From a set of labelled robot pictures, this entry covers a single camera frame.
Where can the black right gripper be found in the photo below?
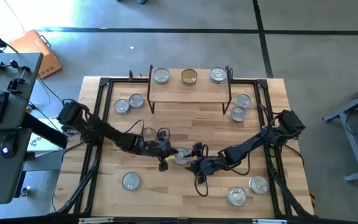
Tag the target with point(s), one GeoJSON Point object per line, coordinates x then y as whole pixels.
{"type": "Point", "coordinates": [205, 165]}

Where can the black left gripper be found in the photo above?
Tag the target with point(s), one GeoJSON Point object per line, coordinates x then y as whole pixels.
{"type": "Point", "coordinates": [152, 147]}

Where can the teal yellowfin tuna can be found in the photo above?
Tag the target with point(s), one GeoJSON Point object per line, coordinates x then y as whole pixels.
{"type": "Point", "coordinates": [258, 185]}
{"type": "Point", "coordinates": [182, 158]}

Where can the green can with gold lid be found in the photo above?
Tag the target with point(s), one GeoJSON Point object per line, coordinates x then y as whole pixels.
{"type": "Point", "coordinates": [189, 77]}
{"type": "Point", "coordinates": [149, 133]}

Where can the grey label silver can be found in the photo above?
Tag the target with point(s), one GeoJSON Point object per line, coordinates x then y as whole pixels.
{"type": "Point", "coordinates": [122, 106]}
{"type": "Point", "coordinates": [136, 101]}
{"type": "Point", "coordinates": [131, 181]}
{"type": "Point", "coordinates": [162, 76]}

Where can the blue oval label fish can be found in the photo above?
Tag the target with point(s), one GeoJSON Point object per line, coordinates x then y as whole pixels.
{"type": "Point", "coordinates": [218, 75]}
{"type": "Point", "coordinates": [236, 196]}
{"type": "Point", "coordinates": [238, 114]}
{"type": "Point", "coordinates": [243, 101]}

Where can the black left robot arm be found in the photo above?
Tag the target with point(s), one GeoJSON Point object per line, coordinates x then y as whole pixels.
{"type": "Point", "coordinates": [110, 134]}

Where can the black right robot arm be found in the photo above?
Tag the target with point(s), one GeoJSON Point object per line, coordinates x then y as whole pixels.
{"type": "Point", "coordinates": [253, 141]}

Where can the wooden shelf with black legs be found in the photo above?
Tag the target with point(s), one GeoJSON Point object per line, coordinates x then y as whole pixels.
{"type": "Point", "coordinates": [194, 93]}

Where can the black desk support beam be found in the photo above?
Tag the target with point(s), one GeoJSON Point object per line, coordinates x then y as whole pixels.
{"type": "Point", "coordinates": [42, 129]}

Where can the white box with logo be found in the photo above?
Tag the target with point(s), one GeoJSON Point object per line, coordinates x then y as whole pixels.
{"type": "Point", "coordinates": [39, 143]}

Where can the small metal caster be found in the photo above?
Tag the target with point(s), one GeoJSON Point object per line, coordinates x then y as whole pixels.
{"type": "Point", "coordinates": [25, 191]}

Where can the black computer mouse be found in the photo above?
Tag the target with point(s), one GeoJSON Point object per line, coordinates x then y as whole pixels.
{"type": "Point", "coordinates": [8, 145]}

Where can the grey metal stand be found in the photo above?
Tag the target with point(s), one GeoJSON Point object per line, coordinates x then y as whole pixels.
{"type": "Point", "coordinates": [357, 149]}

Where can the orange carrying case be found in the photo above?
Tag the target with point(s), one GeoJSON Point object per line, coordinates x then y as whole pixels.
{"type": "Point", "coordinates": [33, 46]}

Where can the silver aluminium bracket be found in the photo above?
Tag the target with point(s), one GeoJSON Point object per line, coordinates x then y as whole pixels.
{"type": "Point", "coordinates": [95, 220]}
{"type": "Point", "coordinates": [269, 221]}

